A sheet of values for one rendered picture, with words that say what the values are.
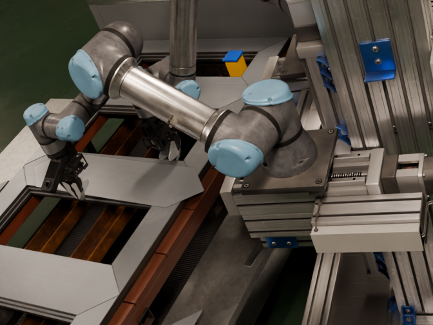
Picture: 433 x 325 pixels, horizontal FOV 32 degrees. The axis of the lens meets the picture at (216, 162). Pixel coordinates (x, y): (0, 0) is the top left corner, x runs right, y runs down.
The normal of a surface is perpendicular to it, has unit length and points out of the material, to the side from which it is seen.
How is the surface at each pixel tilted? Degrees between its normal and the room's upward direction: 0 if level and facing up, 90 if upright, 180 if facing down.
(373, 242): 90
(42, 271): 0
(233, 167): 94
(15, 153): 0
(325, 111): 90
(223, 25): 90
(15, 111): 0
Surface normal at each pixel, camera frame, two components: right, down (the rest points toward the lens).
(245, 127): 0.10, -0.59
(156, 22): -0.44, 0.67
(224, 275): -0.32, -0.74
